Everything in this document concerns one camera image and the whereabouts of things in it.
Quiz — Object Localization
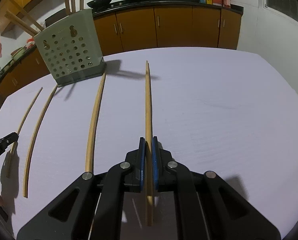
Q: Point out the lower wooden kitchen cabinets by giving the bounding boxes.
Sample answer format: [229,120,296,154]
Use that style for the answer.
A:
[0,1,244,108]

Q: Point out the bamboo chopstick left pair inner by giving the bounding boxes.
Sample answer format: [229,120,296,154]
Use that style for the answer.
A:
[23,84,59,198]

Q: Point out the green perforated utensil holder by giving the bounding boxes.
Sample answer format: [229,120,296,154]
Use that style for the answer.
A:
[34,9,106,87]

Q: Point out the black wok left burner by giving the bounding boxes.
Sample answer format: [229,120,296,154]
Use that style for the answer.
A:
[87,0,112,9]

